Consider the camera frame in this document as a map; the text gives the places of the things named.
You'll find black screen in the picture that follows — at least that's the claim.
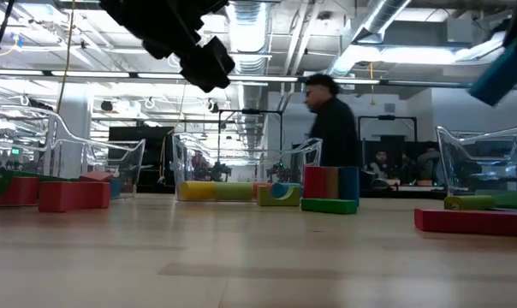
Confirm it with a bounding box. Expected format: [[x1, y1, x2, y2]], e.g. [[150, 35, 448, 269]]
[[108, 126, 176, 185]]

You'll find blue long block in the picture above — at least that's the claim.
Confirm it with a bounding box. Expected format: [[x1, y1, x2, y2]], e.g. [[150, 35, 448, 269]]
[[469, 40, 517, 107]]

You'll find blue cylinder block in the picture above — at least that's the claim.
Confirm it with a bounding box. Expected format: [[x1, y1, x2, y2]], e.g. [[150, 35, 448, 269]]
[[337, 166, 361, 207], [270, 182, 303, 200]]

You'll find red long block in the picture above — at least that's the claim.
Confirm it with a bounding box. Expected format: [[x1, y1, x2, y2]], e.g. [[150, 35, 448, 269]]
[[413, 208, 517, 238]]

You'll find black frame stand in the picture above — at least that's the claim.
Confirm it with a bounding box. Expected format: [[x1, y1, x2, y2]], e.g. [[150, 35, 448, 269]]
[[357, 114, 418, 142], [217, 109, 284, 155]]

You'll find silver ceiling duct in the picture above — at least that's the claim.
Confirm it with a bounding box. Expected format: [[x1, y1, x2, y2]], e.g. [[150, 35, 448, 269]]
[[322, 0, 413, 86], [223, 0, 271, 142]]

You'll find green long block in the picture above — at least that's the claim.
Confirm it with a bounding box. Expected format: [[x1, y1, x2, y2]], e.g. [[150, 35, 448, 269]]
[[492, 190, 517, 210]]

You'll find tan cylinder block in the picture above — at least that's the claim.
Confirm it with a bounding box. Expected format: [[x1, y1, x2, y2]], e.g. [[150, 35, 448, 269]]
[[325, 167, 340, 200]]

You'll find yellow cylinder block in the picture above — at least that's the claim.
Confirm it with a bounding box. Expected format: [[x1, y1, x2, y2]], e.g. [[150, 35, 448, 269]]
[[176, 181, 217, 202]]

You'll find red arch block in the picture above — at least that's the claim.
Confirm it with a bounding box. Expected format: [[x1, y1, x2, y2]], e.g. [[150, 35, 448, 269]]
[[38, 181, 112, 214], [0, 175, 40, 208]]

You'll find person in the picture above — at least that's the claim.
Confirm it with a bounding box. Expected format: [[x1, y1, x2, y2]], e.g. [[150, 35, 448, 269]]
[[415, 147, 443, 183], [303, 73, 360, 169], [369, 149, 395, 183]]

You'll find ceiling light strip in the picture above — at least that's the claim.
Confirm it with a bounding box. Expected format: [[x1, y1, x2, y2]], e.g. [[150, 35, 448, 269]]
[[0, 68, 517, 92]]

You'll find clear plastic bin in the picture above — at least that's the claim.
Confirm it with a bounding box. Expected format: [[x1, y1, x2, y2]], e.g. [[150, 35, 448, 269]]
[[0, 104, 147, 202], [435, 123, 517, 198], [171, 132, 324, 203]]

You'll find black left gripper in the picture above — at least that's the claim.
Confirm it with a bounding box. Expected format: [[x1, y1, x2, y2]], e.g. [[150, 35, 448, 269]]
[[98, 0, 236, 93]]

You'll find light green arch block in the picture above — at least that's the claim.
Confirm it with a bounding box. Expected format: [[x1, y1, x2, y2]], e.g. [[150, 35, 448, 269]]
[[257, 184, 302, 208]]

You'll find yellow hanging cord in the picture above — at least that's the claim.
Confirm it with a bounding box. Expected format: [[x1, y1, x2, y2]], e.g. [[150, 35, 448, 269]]
[[56, 0, 76, 108]]

